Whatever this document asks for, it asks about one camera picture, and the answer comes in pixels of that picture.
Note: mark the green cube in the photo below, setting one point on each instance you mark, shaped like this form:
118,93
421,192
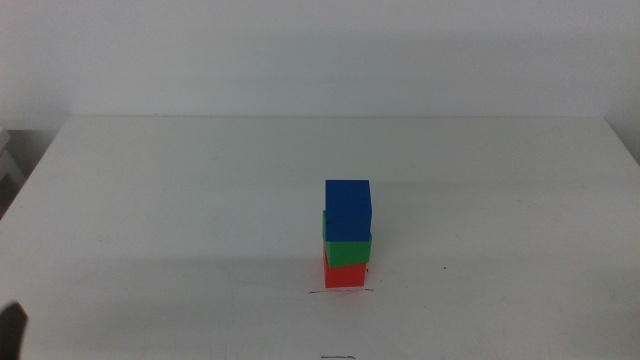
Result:
347,254

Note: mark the red cube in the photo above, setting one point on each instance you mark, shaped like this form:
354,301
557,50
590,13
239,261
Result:
345,277

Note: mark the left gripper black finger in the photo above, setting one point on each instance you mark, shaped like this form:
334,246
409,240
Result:
14,335

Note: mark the blue cube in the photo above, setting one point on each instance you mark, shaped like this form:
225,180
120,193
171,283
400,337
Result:
348,210

